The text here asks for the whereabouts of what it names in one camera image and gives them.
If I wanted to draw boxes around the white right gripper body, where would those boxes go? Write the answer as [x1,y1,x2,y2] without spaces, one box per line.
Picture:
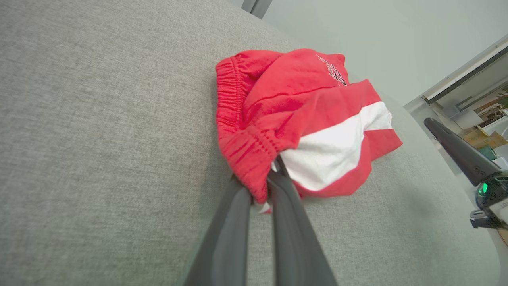
[470,170,508,231]

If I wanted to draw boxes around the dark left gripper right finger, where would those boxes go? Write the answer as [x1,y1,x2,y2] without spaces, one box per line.
[267,156,339,286]

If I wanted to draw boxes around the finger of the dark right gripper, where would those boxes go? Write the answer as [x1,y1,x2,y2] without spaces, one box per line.
[424,118,501,186]

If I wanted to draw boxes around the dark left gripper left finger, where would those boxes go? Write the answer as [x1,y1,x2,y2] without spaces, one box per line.
[185,177,253,286]

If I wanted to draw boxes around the yellow cardboard box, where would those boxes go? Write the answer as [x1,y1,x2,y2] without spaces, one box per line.
[462,127,508,151]

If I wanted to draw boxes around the grey fabric sofa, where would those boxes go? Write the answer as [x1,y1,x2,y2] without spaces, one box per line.
[0,0,502,286]

